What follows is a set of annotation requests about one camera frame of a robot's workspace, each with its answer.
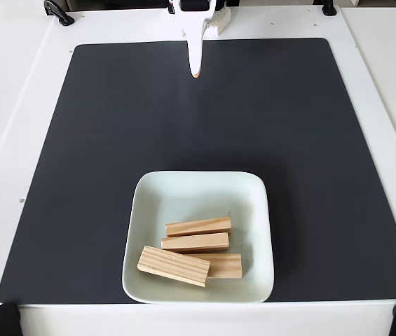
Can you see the wooden block dark grain lines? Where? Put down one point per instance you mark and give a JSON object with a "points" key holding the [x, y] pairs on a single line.
{"points": [[173, 266]]}

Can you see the wooden block with pen mark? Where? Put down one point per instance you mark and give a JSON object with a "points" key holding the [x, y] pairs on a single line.
{"points": [[227, 266]]}

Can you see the pale green square plate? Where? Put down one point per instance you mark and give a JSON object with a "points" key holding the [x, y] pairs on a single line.
{"points": [[197, 196]]}

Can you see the black table clamp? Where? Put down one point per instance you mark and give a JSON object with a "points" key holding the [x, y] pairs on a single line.
{"points": [[59, 14], [329, 7]]}

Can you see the black rubber mat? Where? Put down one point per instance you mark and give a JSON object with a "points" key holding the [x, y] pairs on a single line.
{"points": [[78, 175]]}

